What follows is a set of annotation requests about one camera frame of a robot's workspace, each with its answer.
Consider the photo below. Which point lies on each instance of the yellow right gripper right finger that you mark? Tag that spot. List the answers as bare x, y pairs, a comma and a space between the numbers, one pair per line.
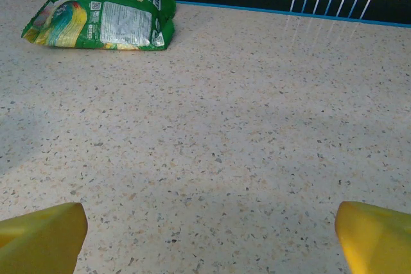
375, 242

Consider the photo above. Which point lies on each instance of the green snack bag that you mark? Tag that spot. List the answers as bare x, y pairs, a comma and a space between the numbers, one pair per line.
106, 17

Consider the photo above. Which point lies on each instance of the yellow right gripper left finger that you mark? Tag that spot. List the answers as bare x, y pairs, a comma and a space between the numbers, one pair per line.
38, 242

